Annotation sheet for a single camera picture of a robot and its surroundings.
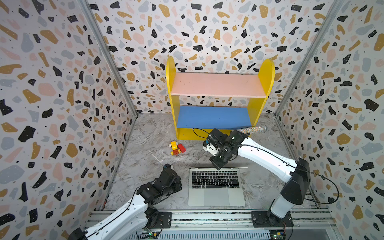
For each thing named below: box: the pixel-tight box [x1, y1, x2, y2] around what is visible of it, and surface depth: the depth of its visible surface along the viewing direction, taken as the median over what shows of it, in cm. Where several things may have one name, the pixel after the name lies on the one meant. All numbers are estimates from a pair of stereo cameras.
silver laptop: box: [188, 167, 249, 207], surface depth 85 cm
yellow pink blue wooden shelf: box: [166, 56, 276, 140], surface depth 102 cm
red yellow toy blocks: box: [169, 141, 186, 156], surface depth 99 cm
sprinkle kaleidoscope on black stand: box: [236, 125, 268, 134], surface depth 87 cm
